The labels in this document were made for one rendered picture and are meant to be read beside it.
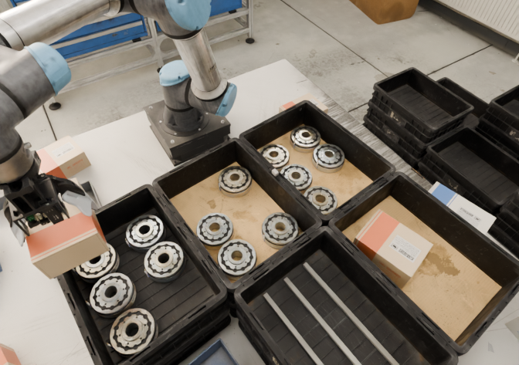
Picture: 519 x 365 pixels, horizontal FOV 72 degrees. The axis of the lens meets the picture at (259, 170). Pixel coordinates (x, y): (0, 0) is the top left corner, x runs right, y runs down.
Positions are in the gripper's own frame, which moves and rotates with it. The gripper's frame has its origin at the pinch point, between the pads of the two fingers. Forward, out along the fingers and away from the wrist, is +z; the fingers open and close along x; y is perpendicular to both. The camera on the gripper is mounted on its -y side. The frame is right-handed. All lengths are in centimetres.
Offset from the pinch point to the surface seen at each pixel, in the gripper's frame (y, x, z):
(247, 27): -193, 159, 97
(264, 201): 3, 48, 27
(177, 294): 15.1, 14.3, 26.7
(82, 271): -2.0, -3.9, 23.9
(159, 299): 14.0, 9.9, 26.8
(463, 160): 10, 164, 71
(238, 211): 2.0, 39.8, 26.6
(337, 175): 7, 74, 27
